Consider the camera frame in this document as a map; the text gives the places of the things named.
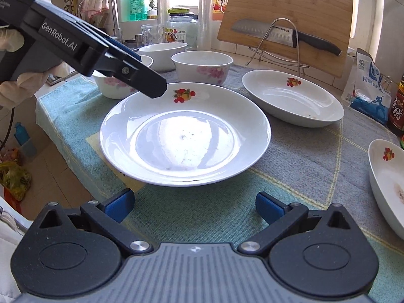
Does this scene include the black handled kitchen knife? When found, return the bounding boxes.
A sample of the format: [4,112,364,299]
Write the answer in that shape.
[231,19,343,57]

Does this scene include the glass jar dark lid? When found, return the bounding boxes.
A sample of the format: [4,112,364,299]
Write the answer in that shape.
[166,8,199,43]

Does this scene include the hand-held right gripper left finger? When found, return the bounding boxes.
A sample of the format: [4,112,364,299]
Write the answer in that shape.
[30,188,151,256]

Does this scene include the metal wire rack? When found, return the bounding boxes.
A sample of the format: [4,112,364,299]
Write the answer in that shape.
[246,17,311,69]

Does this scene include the bamboo cutting board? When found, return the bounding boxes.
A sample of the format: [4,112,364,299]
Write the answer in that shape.
[217,0,354,79]

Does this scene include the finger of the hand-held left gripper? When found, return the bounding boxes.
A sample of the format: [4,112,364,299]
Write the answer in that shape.
[85,27,143,64]
[93,50,168,99]

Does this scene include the metal faucet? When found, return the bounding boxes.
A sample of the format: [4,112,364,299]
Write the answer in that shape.
[104,0,124,43]

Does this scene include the blue plastic bottle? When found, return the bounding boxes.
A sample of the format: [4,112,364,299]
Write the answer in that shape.
[14,122,30,147]

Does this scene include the dark vinegar bottle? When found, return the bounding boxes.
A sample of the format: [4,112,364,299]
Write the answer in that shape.
[387,74,404,138]

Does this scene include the yellow plastic bag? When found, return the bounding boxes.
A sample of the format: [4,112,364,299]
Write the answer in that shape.
[0,161,32,202]

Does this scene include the grey green checked cloth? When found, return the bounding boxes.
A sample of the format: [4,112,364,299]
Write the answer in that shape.
[35,63,404,303]

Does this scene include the small white bowl pink flowers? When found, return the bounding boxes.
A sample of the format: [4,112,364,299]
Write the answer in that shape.
[91,54,154,100]

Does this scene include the black cable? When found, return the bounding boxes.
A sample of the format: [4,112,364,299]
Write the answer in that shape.
[0,106,16,155]

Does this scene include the wide white bowl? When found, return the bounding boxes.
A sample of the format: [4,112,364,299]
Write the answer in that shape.
[138,42,188,72]

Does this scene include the white blue salt bag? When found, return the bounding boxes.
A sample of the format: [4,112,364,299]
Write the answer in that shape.
[341,48,393,126]

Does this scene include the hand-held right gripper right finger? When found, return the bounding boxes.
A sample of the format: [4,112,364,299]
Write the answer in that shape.
[237,191,360,256]

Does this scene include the patterned glass cup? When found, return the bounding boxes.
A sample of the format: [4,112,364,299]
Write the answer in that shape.
[141,23,165,46]

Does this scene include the person's white quilted jacket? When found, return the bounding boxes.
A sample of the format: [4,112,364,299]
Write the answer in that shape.
[0,196,30,303]

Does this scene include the person's left hand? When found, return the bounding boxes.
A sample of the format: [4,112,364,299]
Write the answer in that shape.
[0,27,70,109]

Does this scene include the stack of clear plastic cups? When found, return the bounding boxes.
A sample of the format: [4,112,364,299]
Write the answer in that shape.
[197,0,213,51]

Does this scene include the pink white towel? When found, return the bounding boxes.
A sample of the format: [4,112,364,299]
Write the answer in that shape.
[85,0,109,18]

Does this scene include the white plate fruit print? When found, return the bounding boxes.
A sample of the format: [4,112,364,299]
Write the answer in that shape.
[99,82,272,187]
[368,139,404,237]
[242,69,344,128]

